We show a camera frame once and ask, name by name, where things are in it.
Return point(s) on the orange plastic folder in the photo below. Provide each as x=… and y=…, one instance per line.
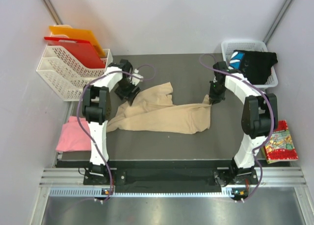
x=80, y=34

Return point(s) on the black t shirt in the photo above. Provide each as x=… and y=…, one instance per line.
x=255, y=66

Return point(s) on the colourful picture book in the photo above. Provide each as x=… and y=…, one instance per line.
x=280, y=147

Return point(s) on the pink folded t shirt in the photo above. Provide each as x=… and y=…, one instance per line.
x=72, y=137

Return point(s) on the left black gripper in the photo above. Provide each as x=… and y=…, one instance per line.
x=128, y=95

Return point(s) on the white slotted cable duct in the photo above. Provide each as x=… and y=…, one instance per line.
x=104, y=192

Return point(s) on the white mesh laundry basket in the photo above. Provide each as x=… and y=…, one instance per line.
x=228, y=47

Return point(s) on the beige t shirt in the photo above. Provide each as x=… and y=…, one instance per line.
x=153, y=110

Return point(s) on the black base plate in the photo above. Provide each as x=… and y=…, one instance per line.
x=166, y=179

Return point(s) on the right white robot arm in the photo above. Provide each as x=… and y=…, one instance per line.
x=259, y=119

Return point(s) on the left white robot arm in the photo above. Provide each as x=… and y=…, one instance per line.
x=96, y=108

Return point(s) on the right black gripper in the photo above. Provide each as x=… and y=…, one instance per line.
x=212, y=96

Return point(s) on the white perforated file organizer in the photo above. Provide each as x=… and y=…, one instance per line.
x=64, y=73

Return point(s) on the red plastic folder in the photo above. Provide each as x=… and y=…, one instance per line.
x=80, y=49

